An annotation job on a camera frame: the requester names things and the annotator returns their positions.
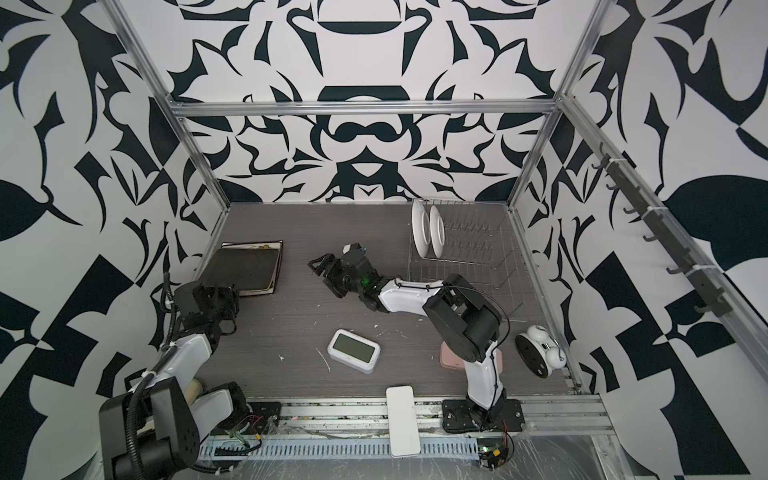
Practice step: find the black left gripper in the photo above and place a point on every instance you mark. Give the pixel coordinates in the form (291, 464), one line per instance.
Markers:
(227, 291)

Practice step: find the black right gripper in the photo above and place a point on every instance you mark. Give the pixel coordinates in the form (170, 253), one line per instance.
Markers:
(332, 276)

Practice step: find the white square plate black rim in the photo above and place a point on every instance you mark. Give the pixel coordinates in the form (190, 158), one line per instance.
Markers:
(281, 264)

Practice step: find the black square plate gold rim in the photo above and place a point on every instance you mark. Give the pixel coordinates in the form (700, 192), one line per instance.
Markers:
(216, 272)

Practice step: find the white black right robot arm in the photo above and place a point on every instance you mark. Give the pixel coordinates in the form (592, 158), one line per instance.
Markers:
(467, 320)

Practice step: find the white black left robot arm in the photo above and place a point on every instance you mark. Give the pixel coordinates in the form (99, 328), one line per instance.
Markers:
(153, 431)

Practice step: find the white digital clock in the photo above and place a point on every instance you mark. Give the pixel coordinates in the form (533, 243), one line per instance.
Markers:
(354, 351)

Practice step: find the beige foam roll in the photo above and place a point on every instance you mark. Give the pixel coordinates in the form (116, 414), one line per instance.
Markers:
(193, 391)

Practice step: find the small white round plate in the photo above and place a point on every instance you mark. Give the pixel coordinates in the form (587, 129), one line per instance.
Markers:
(420, 228)

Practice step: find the pink flat case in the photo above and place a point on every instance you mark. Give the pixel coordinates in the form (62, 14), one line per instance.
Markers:
(451, 361)

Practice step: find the white rectangular box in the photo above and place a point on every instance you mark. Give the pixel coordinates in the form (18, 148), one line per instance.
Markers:
(402, 422)

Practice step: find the small circuit board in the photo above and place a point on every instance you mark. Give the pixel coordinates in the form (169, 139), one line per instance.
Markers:
(493, 453)

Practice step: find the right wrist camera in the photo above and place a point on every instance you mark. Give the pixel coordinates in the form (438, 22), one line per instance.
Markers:
(351, 247)

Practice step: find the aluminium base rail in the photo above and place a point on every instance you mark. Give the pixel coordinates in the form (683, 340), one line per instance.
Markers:
(360, 428)

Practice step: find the chrome wire dish rack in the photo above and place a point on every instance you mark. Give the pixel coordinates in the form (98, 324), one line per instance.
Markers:
(478, 243)

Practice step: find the black wall hook rail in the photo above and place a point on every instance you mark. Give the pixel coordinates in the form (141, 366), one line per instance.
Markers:
(666, 230)

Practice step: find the aluminium cage frame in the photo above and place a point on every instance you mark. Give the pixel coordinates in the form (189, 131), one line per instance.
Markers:
(743, 323)

